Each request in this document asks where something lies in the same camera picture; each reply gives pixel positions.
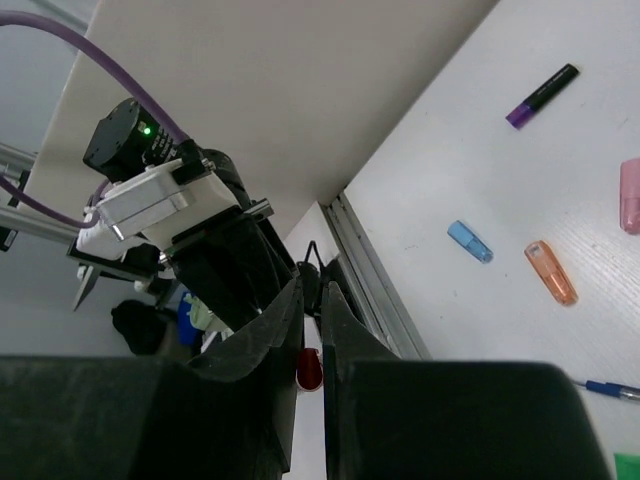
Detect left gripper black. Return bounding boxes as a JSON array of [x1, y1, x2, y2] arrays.
[[158, 199, 297, 330]]

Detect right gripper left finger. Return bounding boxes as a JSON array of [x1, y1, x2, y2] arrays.
[[189, 278, 304, 383]]

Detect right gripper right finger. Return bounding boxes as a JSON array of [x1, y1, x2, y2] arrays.
[[321, 281, 399, 370]]

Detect purple capped black highlighter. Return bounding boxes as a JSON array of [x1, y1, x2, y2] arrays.
[[505, 63, 580, 130]]

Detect blue pen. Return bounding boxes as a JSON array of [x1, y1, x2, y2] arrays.
[[573, 380, 640, 402]]

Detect green capped black highlighter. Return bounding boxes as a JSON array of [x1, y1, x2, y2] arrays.
[[614, 453, 640, 480]]

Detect red pen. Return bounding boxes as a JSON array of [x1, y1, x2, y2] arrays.
[[296, 348, 324, 392]]

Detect blue translucent cap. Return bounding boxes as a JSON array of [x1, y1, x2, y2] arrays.
[[447, 221, 494, 264]]

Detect orange translucent cap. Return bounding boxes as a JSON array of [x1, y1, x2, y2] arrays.
[[524, 240, 578, 306]]

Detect pink translucent cap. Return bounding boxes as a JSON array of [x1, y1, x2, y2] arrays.
[[619, 158, 640, 235]]

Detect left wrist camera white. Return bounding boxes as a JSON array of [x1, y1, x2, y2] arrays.
[[75, 159, 240, 260]]

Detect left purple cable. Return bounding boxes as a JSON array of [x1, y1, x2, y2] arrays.
[[0, 10, 191, 231]]

